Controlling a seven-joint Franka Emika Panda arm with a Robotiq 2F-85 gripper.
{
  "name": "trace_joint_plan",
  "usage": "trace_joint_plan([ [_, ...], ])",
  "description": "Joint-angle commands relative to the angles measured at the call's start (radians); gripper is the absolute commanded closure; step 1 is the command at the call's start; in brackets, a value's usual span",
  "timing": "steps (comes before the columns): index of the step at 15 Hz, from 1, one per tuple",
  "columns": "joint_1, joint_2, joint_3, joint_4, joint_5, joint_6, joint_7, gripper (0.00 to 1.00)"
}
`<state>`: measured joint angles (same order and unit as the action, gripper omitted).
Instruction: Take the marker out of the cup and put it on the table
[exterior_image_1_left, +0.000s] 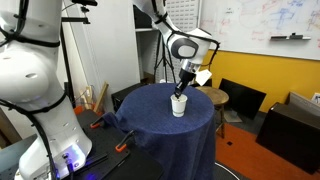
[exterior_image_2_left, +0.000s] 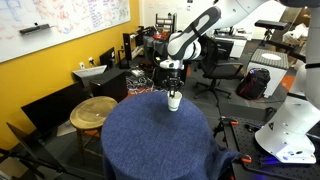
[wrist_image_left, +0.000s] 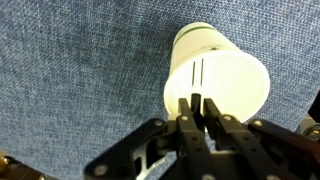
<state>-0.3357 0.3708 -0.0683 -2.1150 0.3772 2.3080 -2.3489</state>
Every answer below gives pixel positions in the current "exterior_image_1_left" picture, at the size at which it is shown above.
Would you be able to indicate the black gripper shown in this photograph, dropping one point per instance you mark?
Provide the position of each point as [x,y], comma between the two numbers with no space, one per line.
[186,77]

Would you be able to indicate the black marker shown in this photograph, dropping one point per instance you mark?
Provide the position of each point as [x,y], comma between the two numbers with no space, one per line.
[178,97]

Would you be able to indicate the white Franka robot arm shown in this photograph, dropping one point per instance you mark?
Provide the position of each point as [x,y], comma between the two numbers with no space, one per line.
[33,83]

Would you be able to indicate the white paper cup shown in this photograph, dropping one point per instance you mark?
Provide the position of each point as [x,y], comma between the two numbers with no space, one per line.
[178,106]

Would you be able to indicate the white paper tag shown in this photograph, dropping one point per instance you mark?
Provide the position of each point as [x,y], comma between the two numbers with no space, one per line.
[203,77]

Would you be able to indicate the black tripod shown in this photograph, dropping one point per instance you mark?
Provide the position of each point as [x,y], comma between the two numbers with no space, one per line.
[163,61]

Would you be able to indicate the round wooden stool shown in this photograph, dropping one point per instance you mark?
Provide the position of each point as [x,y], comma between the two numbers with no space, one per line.
[213,95]

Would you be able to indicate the table with blue cloth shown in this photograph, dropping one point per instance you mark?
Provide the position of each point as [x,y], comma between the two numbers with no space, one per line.
[166,133]

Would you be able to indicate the black computer case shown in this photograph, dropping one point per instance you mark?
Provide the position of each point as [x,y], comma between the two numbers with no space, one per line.
[125,96]

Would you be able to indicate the black flat monitor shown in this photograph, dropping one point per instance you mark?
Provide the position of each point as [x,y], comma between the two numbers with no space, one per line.
[241,96]

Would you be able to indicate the white pegboard shelf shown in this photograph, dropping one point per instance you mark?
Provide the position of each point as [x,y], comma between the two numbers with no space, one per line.
[183,16]

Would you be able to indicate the orange black clamp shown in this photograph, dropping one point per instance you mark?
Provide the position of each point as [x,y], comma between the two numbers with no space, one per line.
[96,124]
[123,144]

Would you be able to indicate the wooden plank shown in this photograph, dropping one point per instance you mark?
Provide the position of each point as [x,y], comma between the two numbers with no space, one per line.
[100,96]

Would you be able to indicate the white whiteboard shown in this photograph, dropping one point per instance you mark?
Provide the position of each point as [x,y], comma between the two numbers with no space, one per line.
[260,23]

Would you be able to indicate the black box cabinet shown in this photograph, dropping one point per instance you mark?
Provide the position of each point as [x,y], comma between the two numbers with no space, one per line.
[290,136]

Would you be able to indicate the black whiteboard eraser tray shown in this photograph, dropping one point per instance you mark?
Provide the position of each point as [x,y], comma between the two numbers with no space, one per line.
[290,37]

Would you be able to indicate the grey flat monitor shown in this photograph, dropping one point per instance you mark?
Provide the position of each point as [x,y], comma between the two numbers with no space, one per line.
[305,101]

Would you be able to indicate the black camera stand pole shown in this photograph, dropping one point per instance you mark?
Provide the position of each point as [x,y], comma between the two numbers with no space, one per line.
[66,56]

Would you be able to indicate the black stereo camera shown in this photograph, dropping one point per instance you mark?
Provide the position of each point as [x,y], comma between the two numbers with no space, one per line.
[84,2]

